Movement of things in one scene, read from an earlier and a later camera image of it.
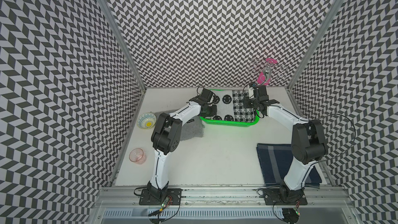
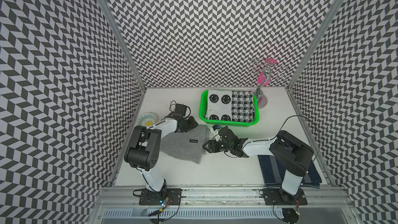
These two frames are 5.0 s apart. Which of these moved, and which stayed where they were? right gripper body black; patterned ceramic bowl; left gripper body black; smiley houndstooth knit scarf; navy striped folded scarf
Moved: right gripper body black; left gripper body black
Stayed: patterned ceramic bowl; smiley houndstooth knit scarf; navy striped folded scarf
